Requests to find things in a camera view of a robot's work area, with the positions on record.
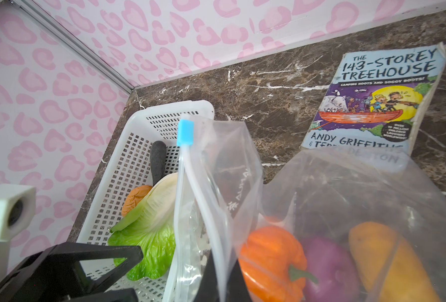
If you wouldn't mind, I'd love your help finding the white perforated plastic basket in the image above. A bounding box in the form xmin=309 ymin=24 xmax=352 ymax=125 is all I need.
xmin=76 ymin=100 xmax=214 ymax=301

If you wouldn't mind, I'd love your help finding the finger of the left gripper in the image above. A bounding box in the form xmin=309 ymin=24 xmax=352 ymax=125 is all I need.
xmin=0 ymin=242 xmax=143 ymax=301

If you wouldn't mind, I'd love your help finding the purple toy onion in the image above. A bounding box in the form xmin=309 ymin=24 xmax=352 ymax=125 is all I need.
xmin=302 ymin=237 xmax=360 ymax=301

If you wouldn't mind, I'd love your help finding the green white toy cabbage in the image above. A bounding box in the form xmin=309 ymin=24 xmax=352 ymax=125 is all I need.
xmin=107 ymin=172 xmax=179 ymax=281

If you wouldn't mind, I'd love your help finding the dark toy eggplant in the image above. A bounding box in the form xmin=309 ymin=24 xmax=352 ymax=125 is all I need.
xmin=150 ymin=141 xmax=166 ymax=186

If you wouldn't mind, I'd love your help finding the Treehouse paperback book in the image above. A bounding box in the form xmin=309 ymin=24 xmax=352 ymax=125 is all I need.
xmin=301 ymin=42 xmax=446 ymax=155

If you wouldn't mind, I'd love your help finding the orange toy pumpkin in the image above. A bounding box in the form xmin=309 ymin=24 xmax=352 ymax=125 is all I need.
xmin=239 ymin=226 xmax=318 ymax=301

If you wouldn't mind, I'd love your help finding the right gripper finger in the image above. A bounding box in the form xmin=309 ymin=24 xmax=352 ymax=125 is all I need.
xmin=193 ymin=252 xmax=253 ymax=302

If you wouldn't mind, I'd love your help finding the clear zip top bag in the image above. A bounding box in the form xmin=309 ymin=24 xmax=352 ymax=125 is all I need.
xmin=172 ymin=115 xmax=446 ymax=301

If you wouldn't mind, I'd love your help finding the yellow toy potato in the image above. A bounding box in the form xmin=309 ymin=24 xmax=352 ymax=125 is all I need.
xmin=121 ymin=185 xmax=153 ymax=217
xmin=349 ymin=221 xmax=440 ymax=301

